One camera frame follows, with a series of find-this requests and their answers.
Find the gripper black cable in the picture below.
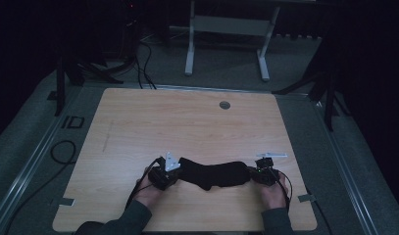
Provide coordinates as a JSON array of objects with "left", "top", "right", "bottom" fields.
[
  {"left": 125, "top": 157, "right": 166, "bottom": 211},
  {"left": 267, "top": 166, "right": 294, "bottom": 212}
]

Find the person's left hand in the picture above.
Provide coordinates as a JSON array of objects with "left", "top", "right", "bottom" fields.
[{"left": 133, "top": 166, "right": 166, "bottom": 209}]

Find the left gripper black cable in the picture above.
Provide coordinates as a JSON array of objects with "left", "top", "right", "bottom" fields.
[{"left": 125, "top": 157, "right": 166, "bottom": 211}]

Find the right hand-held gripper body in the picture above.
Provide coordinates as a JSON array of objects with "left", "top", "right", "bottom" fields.
[{"left": 249, "top": 152, "right": 288, "bottom": 187}]

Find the black metal stand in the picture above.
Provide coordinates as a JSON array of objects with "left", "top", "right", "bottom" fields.
[
  {"left": 271, "top": 68, "right": 352, "bottom": 132},
  {"left": 46, "top": 56, "right": 125, "bottom": 118}
]

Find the black cable bundle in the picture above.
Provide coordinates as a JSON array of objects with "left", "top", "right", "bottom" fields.
[{"left": 133, "top": 38, "right": 158, "bottom": 90}]

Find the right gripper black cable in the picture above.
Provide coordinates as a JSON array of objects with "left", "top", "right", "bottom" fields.
[{"left": 267, "top": 166, "right": 294, "bottom": 212}]

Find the grey tape strip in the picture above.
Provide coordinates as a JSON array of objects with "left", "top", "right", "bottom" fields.
[
  {"left": 57, "top": 197, "right": 76, "bottom": 208},
  {"left": 297, "top": 193, "right": 318, "bottom": 204}
]

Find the black floor tape marking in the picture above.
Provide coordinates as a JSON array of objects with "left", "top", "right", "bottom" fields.
[{"left": 61, "top": 115, "right": 86, "bottom": 129}]

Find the person's right hand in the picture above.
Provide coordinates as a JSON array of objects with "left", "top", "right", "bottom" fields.
[{"left": 259, "top": 180, "right": 290, "bottom": 211}]

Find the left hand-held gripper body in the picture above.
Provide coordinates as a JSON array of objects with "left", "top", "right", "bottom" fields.
[{"left": 147, "top": 151, "right": 182, "bottom": 192}]

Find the white desk frame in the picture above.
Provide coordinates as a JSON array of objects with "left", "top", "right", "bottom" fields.
[{"left": 184, "top": 0, "right": 281, "bottom": 82}]

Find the black sock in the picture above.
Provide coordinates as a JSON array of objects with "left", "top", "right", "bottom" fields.
[{"left": 177, "top": 157, "right": 254, "bottom": 192}]

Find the black floor cable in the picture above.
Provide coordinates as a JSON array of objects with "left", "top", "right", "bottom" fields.
[{"left": 3, "top": 139, "right": 77, "bottom": 235}]

